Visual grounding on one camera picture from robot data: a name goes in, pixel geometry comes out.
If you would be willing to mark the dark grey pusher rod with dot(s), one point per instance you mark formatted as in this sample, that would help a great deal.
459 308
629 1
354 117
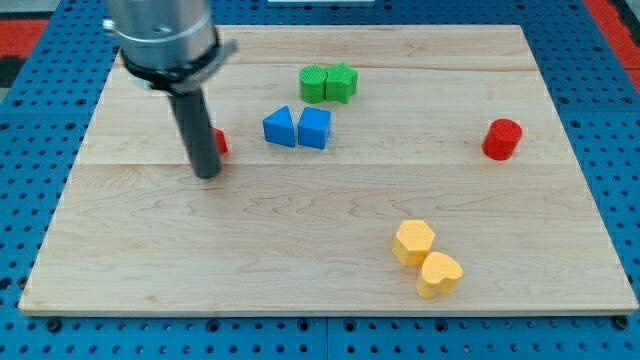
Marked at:
193 121

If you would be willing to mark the red star block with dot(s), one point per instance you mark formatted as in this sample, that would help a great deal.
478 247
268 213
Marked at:
221 142

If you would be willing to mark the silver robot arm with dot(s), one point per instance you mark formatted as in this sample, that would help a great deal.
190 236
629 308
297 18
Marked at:
174 46

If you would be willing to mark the blue triangle block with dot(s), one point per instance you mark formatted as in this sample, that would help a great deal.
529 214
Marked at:
278 128

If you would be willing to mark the green star block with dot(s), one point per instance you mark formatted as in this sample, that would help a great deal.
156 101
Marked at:
341 83

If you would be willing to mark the blue cube block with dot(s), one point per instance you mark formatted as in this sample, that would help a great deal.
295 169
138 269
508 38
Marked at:
314 128

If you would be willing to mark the green cylinder block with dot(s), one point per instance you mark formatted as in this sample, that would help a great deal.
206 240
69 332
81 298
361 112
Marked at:
312 83

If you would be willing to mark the wooden board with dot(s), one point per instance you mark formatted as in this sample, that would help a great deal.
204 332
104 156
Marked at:
298 231

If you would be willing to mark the yellow hexagon block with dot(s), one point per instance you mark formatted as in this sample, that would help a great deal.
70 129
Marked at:
412 242

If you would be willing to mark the yellow heart block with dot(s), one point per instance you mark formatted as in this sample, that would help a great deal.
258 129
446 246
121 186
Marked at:
439 274

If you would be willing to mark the red cylinder block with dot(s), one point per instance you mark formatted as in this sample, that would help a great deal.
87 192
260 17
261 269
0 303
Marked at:
502 139

